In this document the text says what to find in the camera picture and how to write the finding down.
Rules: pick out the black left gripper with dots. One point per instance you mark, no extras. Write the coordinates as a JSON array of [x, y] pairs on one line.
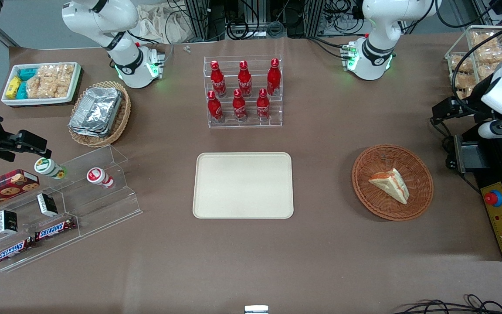
[[476, 98]]

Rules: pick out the triangular sandwich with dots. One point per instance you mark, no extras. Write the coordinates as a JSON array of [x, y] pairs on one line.
[[391, 185]]

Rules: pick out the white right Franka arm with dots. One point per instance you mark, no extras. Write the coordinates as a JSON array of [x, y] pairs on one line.
[[103, 17]]

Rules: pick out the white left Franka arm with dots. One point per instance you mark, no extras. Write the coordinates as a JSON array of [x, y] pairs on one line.
[[377, 26]]

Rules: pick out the light oval wicker basket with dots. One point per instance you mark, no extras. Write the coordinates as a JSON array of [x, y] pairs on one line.
[[122, 117]]

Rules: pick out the brown round wicker basket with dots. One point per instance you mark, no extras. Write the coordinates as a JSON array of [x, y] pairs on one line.
[[368, 192]]

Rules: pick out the beige rectangular tray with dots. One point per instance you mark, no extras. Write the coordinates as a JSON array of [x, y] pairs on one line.
[[242, 185]]

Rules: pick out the green label yogurt cup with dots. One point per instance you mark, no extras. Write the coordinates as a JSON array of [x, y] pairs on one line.
[[48, 168]]

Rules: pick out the bagged fried snack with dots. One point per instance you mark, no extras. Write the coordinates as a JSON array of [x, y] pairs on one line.
[[490, 56], [463, 80], [484, 40], [462, 64], [486, 70], [464, 93]]

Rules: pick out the white rectangular bin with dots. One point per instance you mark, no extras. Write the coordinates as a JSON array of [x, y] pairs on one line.
[[37, 101]]

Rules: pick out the red tartan cookie box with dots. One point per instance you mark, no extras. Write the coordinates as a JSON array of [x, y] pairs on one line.
[[2, 187]]

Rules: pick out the grey metal plate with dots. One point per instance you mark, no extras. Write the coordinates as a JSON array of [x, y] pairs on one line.
[[471, 157]]

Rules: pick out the teal snack pack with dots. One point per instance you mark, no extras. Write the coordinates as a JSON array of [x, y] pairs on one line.
[[22, 90], [28, 73]]

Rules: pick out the small black box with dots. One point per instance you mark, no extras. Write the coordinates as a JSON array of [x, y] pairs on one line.
[[47, 205], [8, 221]]

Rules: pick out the yellow snack box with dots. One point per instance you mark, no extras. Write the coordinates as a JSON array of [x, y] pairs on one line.
[[13, 87]]

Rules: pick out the red label yogurt cup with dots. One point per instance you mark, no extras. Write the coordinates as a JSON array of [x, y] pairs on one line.
[[98, 176]]

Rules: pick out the bagged rice crackers pile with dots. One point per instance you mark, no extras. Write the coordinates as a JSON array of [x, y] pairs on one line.
[[50, 80]]

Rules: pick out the stack of foil containers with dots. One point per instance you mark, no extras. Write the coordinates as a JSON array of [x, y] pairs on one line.
[[96, 111]]

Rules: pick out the black machine housing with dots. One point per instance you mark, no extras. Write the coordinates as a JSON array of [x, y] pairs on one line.
[[495, 165]]

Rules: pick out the Snickers bar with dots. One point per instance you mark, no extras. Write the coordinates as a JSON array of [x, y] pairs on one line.
[[13, 251], [55, 230]]

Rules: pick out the clear acrylic stepped shelf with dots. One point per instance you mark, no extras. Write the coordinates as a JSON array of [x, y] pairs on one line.
[[103, 209]]

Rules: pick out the red emergency stop button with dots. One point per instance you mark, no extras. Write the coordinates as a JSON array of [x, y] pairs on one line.
[[493, 198]]

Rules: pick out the red cola bottle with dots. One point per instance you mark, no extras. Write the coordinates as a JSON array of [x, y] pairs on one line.
[[215, 109], [239, 108], [263, 108], [218, 83], [273, 80], [245, 83]]

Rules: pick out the beige cloth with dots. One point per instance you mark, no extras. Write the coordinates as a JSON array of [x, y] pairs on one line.
[[164, 24]]

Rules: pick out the small clear plastic piece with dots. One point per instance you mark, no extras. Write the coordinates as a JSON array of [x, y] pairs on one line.
[[187, 49]]

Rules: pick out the clear acrylic bottle rack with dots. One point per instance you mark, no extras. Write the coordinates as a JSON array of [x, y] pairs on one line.
[[244, 124]]

